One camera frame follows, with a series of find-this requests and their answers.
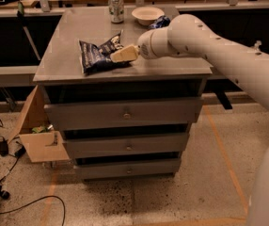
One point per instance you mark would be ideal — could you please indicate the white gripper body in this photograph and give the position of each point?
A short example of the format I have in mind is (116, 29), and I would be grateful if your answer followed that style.
(145, 47)

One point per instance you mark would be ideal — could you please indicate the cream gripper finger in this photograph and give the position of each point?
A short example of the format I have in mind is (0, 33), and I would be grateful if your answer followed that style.
(128, 53)

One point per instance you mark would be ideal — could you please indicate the blue chip bag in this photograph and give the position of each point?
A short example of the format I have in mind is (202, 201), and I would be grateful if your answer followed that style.
(96, 58)

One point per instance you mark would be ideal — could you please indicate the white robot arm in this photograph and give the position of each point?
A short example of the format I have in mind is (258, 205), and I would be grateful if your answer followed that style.
(246, 67)

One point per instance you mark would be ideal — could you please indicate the blue soda can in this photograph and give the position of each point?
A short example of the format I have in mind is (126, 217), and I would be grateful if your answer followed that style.
(162, 21)

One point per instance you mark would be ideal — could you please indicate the white bowl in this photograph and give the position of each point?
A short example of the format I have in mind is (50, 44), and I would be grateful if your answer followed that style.
(147, 15)

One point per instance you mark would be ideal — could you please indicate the top grey drawer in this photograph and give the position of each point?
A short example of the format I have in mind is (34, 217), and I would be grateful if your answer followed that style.
(96, 115)

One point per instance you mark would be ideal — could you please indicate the grey drawer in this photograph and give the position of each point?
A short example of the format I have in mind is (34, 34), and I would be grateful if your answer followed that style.
(112, 146)
(127, 169)
(96, 115)

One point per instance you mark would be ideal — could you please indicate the middle grey drawer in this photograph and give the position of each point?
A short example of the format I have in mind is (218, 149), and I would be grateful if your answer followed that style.
(112, 146)

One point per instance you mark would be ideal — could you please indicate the clear sanitizer bottle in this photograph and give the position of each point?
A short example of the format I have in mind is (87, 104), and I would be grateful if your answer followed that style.
(257, 45)

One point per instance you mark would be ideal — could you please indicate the cardboard box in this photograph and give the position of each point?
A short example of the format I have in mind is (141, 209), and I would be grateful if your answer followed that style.
(41, 141)

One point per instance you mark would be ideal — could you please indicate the bottom grey drawer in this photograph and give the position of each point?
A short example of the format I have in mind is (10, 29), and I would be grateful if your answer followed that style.
(127, 169)

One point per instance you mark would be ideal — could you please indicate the black power adapter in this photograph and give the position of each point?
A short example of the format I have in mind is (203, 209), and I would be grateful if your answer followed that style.
(3, 148)

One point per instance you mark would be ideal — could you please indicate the grey metal rail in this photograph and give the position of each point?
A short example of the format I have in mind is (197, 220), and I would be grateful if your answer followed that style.
(17, 76)

